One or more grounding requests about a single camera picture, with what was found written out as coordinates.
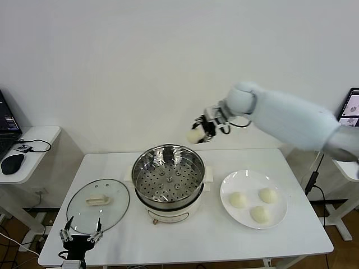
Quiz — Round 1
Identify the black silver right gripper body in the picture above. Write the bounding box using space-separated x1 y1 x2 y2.
201 105 231 135

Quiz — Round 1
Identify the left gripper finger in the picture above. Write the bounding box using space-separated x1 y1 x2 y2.
87 217 105 243
58 215 75 242

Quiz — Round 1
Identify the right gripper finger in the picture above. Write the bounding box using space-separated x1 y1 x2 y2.
192 114 210 130
196 126 217 144

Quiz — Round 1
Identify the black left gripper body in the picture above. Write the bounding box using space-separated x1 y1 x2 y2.
62 235 98 262

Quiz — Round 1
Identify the white steamed baozi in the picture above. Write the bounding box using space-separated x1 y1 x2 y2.
250 206 272 224
229 192 248 209
186 128 207 145
258 187 279 204

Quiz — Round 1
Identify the glass lid cream handle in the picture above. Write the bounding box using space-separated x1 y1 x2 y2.
66 178 131 235

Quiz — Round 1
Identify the perforated steel steamer basket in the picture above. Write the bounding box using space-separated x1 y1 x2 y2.
131 143 205 208

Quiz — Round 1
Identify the cream electric cooking pot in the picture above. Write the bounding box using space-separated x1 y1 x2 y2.
124 165 214 226

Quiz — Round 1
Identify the white round plate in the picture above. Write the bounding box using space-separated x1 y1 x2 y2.
219 169 288 230

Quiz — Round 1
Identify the black computer mouse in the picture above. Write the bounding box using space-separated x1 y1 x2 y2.
1 154 25 175

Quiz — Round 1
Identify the small black hub box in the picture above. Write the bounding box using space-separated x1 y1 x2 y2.
14 144 34 154

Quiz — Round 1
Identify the white side table with mouse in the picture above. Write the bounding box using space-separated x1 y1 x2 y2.
0 126 62 244

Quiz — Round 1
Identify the black laptop dark screen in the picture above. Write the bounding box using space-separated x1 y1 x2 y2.
0 89 24 162

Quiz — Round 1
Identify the white side table with label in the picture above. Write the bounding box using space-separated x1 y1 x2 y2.
310 158 359 242

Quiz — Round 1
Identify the white floor cable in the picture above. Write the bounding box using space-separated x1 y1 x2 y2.
0 232 40 256

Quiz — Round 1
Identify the black hub cable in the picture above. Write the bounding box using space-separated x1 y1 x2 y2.
16 138 53 154

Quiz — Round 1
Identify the black cable with adapter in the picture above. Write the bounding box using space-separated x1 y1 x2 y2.
305 152 329 226

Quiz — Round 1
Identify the grey laptop showing camera views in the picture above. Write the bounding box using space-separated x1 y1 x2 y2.
338 87 359 127

